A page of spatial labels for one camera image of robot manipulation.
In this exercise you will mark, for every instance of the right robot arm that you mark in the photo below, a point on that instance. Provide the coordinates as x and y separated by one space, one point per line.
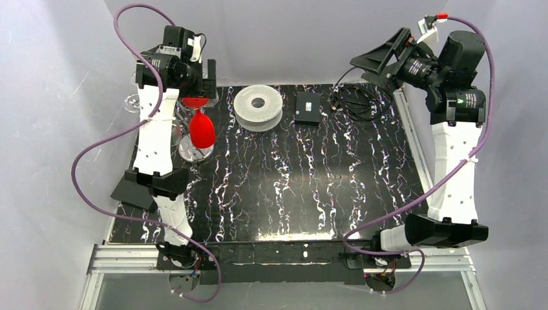
458 113

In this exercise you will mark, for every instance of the chrome wine glass rack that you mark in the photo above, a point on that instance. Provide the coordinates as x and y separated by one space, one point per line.
186 149

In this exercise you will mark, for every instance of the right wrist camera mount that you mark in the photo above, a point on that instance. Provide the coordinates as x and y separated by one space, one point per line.
428 28

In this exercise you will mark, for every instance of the red wine glass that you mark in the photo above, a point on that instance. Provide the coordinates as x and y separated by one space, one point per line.
201 128

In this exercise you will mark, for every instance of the black flat box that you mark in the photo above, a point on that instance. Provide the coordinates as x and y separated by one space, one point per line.
307 109

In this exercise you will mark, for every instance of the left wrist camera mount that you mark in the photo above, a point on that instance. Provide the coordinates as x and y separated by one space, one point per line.
197 43

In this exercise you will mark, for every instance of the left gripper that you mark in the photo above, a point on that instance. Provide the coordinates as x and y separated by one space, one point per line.
207 80

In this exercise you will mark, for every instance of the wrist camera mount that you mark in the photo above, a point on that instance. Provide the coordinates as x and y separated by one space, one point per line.
428 28
197 43

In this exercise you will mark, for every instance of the white filament spool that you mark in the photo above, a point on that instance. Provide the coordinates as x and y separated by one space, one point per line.
258 108

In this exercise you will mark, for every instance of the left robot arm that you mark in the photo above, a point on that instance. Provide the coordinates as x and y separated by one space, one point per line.
168 74

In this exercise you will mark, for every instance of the clear wine glass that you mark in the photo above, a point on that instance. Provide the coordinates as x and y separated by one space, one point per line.
132 103

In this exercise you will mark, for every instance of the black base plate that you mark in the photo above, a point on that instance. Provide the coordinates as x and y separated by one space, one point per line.
275 262

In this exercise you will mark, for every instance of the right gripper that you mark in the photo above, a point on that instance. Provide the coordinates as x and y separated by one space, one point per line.
395 59

